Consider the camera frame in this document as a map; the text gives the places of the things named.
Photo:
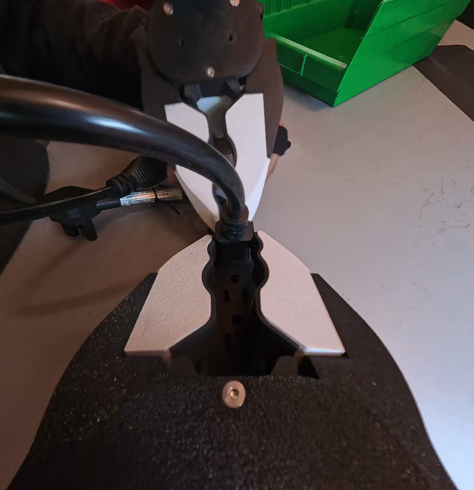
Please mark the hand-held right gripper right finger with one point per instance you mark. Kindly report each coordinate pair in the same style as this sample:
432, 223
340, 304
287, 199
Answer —
298, 306

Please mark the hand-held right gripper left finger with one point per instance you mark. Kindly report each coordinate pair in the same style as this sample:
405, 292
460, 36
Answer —
175, 306

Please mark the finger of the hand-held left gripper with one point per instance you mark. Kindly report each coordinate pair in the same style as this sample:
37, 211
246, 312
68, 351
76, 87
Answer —
250, 153
187, 118

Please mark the person's left hand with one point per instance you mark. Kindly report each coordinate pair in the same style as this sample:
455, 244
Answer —
274, 164

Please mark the green plastic bin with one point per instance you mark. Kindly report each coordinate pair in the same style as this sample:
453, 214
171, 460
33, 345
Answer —
393, 46

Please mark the person's black jacket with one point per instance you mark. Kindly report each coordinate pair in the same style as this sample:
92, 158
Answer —
11, 191

